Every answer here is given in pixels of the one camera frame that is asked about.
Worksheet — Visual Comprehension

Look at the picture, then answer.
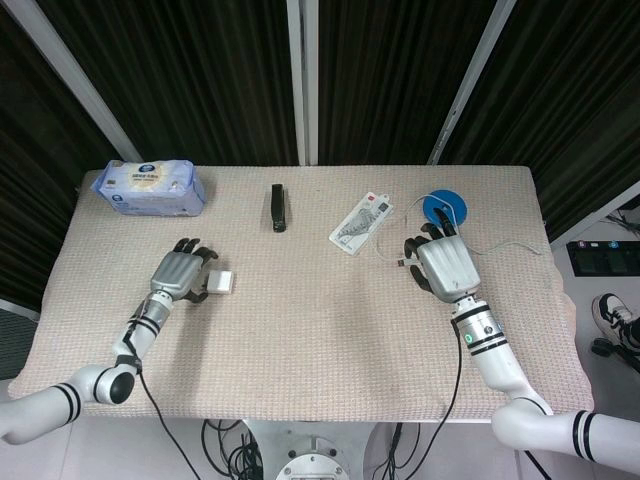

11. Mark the white slanted frame post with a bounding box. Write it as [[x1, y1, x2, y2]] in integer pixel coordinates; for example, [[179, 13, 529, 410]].
[[0, 0, 144, 162], [426, 0, 519, 165]]

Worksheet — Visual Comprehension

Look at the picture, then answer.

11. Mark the black stapler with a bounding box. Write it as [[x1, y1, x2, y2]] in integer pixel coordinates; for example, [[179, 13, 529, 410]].
[[270, 183, 289, 234]]

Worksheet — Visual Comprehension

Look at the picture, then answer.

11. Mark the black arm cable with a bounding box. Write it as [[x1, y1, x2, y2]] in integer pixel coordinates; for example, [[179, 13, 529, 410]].
[[117, 299, 201, 480], [384, 319, 462, 480]]

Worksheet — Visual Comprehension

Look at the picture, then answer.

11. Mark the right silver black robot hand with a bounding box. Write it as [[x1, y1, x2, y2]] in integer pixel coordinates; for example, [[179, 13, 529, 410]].
[[402, 207, 484, 304]]

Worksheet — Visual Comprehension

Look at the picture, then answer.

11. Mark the black and white shoe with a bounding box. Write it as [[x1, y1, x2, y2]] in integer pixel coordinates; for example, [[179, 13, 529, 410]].
[[592, 293, 640, 346]]

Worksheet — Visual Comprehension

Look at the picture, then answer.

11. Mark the black device with lights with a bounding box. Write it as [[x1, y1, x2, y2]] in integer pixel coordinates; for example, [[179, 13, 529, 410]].
[[567, 238, 640, 277]]

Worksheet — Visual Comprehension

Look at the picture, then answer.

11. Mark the beige waffle table cloth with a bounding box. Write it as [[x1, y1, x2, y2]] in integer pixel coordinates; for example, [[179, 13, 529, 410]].
[[8, 164, 596, 425]]

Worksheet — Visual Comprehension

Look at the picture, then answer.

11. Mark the white USB power adapter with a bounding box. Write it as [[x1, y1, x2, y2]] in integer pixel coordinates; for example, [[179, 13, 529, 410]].
[[206, 269, 236, 295]]

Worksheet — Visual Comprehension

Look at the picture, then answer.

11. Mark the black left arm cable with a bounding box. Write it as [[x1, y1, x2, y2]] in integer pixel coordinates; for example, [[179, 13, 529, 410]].
[[117, 299, 201, 480]]

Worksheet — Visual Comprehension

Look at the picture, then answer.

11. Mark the black chair base leg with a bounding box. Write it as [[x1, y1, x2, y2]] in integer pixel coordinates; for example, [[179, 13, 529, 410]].
[[591, 337, 640, 374]]

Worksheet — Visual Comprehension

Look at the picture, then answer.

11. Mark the white upright frame post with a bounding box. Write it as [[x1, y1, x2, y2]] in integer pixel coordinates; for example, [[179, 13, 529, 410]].
[[286, 0, 320, 166]]

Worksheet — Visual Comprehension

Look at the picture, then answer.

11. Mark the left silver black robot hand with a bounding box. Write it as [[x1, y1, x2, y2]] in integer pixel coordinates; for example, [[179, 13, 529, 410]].
[[149, 237, 220, 305]]

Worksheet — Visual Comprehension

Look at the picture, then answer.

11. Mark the white cable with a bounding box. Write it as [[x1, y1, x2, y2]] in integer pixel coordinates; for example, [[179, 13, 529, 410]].
[[374, 193, 544, 267]]

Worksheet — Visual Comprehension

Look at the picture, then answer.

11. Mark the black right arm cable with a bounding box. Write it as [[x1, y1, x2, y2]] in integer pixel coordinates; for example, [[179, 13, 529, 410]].
[[384, 319, 462, 480]]

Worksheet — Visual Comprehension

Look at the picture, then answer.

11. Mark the white printed flat packet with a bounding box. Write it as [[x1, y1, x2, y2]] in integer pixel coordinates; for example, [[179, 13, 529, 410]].
[[328, 192, 393, 255]]

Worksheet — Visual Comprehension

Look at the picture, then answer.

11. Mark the blue tissue pack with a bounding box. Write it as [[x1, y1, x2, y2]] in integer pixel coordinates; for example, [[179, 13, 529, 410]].
[[90, 158, 207, 217]]

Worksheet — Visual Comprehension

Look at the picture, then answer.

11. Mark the blue round disc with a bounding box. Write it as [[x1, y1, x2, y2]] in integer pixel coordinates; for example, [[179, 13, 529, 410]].
[[422, 188, 468, 229]]

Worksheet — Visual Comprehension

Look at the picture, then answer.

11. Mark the black pleated curtain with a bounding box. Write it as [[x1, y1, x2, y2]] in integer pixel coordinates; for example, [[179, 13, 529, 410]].
[[0, 0, 640, 311]]

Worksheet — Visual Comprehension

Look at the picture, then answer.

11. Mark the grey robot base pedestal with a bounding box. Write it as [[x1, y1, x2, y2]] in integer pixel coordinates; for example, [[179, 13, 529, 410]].
[[244, 419, 381, 480]]

